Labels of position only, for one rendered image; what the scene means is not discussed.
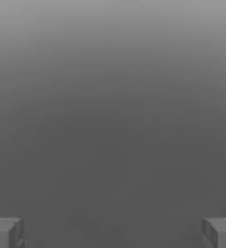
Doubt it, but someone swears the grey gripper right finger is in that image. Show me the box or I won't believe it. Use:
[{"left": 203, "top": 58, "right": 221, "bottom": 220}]
[{"left": 201, "top": 217, "right": 226, "bottom": 248}]

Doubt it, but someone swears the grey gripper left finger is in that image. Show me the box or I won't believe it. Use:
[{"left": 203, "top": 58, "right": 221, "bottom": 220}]
[{"left": 0, "top": 217, "right": 26, "bottom": 248}]

